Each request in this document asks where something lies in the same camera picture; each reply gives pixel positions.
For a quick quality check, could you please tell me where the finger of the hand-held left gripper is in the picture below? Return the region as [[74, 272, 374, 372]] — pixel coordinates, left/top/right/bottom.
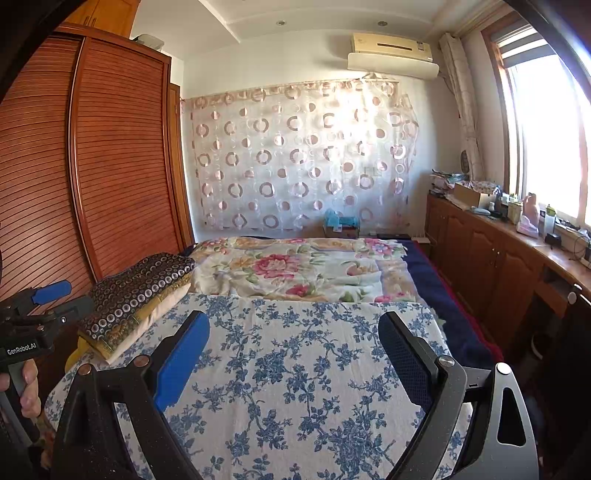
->
[[21, 280, 72, 308]]

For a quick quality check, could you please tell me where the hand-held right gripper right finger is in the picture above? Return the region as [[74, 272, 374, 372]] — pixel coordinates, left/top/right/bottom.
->
[[378, 311, 541, 480]]

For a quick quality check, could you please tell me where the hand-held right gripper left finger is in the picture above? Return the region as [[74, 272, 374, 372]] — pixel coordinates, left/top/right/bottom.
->
[[51, 310, 211, 480]]

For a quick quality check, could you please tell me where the navy circle-print shirt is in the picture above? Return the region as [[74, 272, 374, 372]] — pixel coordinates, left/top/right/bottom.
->
[[76, 251, 197, 352]]

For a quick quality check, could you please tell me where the person's left hand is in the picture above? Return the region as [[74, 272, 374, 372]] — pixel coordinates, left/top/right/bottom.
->
[[21, 357, 43, 421]]

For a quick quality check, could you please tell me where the navy blanket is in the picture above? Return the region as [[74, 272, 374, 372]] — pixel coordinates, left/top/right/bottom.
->
[[178, 235, 504, 370]]

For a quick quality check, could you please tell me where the white blue-floral bedsheet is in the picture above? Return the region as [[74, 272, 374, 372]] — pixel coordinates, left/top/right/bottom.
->
[[44, 291, 472, 480]]

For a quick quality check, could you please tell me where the wooden cabinet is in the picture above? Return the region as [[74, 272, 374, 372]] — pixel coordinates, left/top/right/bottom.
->
[[425, 191, 591, 365]]

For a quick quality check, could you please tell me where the pink floral quilt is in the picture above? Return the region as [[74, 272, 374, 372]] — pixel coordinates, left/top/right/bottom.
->
[[189, 236, 432, 305]]

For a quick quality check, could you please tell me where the wooden slatted wardrobe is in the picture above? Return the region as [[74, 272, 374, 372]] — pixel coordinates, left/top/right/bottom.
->
[[0, 0, 195, 407]]

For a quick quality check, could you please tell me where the cardboard box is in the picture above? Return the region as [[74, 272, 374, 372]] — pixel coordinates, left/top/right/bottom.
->
[[452, 180, 499, 208]]

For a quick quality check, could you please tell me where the stack of papers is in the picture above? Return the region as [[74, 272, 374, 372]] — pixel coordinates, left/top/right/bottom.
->
[[429, 168, 467, 195]]

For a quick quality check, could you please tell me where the sheer circle-pattern curtain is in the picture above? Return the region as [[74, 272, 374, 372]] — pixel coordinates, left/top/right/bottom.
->
[[182, 76, 419, 232]]

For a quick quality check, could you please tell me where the wooden-framed window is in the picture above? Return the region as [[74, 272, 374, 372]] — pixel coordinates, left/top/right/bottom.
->
[[480, 18, 591, 227]]

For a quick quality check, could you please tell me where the pale window curtain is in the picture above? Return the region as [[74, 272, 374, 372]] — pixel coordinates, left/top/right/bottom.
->
[[438, 31, 485, 181]]

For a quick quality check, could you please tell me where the grey window blind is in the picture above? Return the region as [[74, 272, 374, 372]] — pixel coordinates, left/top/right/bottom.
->
[[496, 23, 555, 70]]

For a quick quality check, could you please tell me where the black frame with white knob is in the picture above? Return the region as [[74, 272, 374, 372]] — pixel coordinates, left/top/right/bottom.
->
[[522, 286, 591, 416]]

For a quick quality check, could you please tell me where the tangle of cables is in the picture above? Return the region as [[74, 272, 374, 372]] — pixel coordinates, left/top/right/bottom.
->
[[556, 222, 591, 268]]

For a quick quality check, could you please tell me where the cream wall air conditioner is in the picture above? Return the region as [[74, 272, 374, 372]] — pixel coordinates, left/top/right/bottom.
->
[[347, 32, 440, 79]]

